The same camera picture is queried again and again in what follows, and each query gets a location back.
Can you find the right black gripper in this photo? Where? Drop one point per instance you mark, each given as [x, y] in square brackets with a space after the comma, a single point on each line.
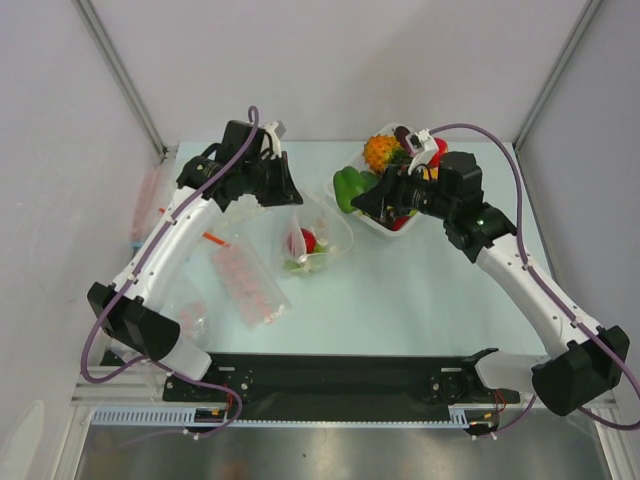
[391, 189]

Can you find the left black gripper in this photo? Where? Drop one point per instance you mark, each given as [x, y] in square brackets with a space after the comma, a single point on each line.
[286, 193]

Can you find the green toy bell pepper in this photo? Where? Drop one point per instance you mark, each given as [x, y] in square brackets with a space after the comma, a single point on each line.
[349, 183]

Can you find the clear white-dotted zip bag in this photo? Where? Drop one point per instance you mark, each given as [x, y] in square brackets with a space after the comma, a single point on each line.
[333, 234]

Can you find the red toy tomato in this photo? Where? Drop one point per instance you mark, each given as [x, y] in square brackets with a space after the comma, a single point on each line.
[310, 241]

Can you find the green toy grape bunch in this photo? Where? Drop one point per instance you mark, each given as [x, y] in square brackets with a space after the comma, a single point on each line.
[304, 266]

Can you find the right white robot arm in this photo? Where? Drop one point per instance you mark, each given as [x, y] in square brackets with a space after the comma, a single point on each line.
[584, 359]

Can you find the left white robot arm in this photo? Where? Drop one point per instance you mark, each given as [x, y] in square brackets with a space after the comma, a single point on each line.
[128, 310]

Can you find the clear bag red dots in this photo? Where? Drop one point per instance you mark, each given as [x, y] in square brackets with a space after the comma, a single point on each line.
[254, 293]

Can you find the clear bag pink dots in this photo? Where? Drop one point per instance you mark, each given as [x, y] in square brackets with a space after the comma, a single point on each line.
[194, 323]

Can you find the white perforated plastic basket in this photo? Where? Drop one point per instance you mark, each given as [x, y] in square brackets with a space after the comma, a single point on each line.
[382, 224]

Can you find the red toy chili pepper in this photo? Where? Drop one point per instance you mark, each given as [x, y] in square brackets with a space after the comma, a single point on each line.
[400, 223]

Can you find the orange toy pineapple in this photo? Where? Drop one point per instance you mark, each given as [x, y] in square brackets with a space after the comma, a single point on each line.
[380, 151]

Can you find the purple toy eggplant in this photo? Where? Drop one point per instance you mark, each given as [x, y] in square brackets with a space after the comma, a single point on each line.
[401, 133]

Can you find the red toy apple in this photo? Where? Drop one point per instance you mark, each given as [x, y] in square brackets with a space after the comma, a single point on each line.
[442, 150]

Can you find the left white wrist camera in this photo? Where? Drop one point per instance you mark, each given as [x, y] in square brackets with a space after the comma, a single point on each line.
[273, 133]

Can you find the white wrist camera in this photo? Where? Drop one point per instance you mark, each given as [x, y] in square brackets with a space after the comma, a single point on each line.
[273, 133]
[423, 147]

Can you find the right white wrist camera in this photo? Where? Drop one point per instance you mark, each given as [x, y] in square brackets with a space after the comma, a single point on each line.
[423, 147]

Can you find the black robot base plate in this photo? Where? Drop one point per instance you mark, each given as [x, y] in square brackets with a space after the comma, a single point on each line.
[341, 388]

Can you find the left aluminium frame post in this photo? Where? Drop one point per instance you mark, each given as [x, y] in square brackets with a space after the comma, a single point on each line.
[114, 63]

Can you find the aluminium frame post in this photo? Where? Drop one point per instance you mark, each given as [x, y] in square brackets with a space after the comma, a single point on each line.
[562, 62]
[114, 63]

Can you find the white slotted cable duct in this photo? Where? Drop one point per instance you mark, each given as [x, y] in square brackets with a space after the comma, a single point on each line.
[209, 418]

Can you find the right aluminium frame post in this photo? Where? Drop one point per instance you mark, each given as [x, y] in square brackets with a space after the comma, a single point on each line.
[562, 62]

